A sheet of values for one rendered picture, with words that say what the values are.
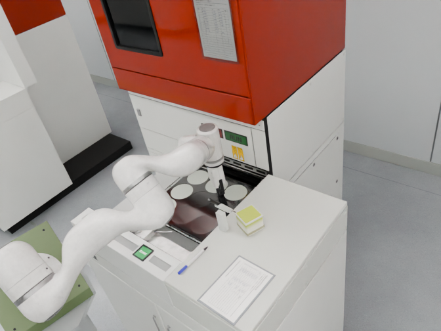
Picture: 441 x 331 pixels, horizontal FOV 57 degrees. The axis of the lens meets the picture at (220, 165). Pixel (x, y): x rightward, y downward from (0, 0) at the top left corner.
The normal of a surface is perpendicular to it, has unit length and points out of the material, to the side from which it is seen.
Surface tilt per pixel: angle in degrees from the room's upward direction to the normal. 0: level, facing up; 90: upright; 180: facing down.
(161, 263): 0
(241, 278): 0
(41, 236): 48
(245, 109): 90
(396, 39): 90
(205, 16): 90
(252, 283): 0
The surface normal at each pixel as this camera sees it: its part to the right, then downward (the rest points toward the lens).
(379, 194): -0.16, -0.79
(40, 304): 0.22, 0.00
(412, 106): -0.62, 0.55
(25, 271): 0.52, -0.37
